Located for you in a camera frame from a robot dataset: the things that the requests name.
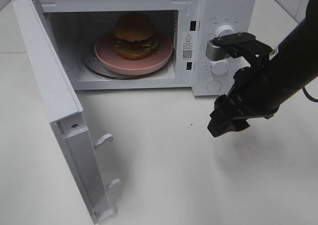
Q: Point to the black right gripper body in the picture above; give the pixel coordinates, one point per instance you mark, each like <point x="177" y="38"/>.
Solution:
<point x="256" y="93"/>

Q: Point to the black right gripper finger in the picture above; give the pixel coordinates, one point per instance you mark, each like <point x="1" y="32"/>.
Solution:
<point x="226" y="107"/>
<point x="236" y="125"/>

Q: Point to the burger with cheese and lettuce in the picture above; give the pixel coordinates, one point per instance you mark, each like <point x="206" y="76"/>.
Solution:
<point x="135" y="36"/>

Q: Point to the pink speckled plate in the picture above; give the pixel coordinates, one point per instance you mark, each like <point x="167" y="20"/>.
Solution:
<point x="111" y="60"/>

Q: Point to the white microwave door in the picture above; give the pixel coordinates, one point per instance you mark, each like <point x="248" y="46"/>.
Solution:
<point x="65" y="112"/>

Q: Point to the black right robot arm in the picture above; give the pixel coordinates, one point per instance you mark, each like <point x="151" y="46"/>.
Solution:
<point x="297" y="55"/>

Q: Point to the upper white power knob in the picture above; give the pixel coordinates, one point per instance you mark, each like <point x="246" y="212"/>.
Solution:
<point x="224" y="29"/>

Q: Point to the white microwave oven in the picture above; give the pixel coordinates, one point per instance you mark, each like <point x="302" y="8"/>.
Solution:
<point x="189" y="24"/>

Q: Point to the glass microwave turntable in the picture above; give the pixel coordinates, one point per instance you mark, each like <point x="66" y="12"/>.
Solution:
<point x="94" y="66"/>

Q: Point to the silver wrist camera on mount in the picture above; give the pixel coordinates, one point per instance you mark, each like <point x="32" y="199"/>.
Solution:
<point x="241" y="44"/>

